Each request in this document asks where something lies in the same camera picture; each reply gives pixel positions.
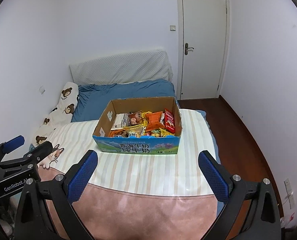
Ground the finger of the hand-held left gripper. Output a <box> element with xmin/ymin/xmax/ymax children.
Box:
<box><xmin>0</xmin><ymin>135</ymin><xmax>26</xmax><ymax>161</ymax></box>
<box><xmin>0</xmin><ymin>141</ymin><xmax>53</xmax><ymax>170</ymax></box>

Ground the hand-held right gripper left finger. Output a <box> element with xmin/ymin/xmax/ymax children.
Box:
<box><xmin>15</xmin><ymin>149</ymin><xmax>99</xmax><ymax>240</ymax></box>

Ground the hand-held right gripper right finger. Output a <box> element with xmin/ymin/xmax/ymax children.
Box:
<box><xmin>198</xmin><ymin>150</ymin><xmax>283</xmax><ymax>240</ymax></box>

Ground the cardboard box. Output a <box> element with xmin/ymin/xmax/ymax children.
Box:
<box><xmin>92</xmin><ymin>96</ymin><xmax>183</xmax><ymax>155</ymax></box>

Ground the pile of snack packets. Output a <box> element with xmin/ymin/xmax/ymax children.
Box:
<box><xmin>110</xmin><ymin>108</ymin><xmax>176</xmax><ymax>139</ymax></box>

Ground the bear print pillow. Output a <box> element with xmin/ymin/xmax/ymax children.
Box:
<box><xmin>31</xmin><ymin>82</ymin><xmax>79</xmax><ymax>148</ymax></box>

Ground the pink blanket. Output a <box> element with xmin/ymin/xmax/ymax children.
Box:
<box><xmin>10</xmin><ymin>166</ymin><xmax>218</xmax><ymax>240</ymax></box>

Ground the striped blanket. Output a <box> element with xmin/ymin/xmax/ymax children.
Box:
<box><xmin>37</xmin><ymin>108</ymin><xmax>218</xmax><ymax>198</ymax></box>

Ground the blue pillow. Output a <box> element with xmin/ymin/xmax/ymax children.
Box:
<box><xmin>71</xmin><ymin>78</ymin><xmax>176</xmax><ymax>123</ymax></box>

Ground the white textured cushion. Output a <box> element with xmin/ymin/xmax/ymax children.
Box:
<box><xmin>69</xmin><ymin>49</ymin><xmax>173</xmax><ymax>86</ymax></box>

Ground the white door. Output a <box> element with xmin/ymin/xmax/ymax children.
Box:
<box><xmin>176</xmin><ymin>0</ymin><xmax>230</xmax><ymax>101</ymax></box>

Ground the white wall power strip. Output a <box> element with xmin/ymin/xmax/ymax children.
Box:
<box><xmin>283</xmin><ymin>178</ymin><xmax>296</xmax><ymax>209</ymax></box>

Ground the brass door handle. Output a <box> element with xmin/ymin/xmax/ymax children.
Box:
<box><xmin>184</xmin><ymin>43</ymin><xmax>195</xmax><ymax>56</ymax></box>

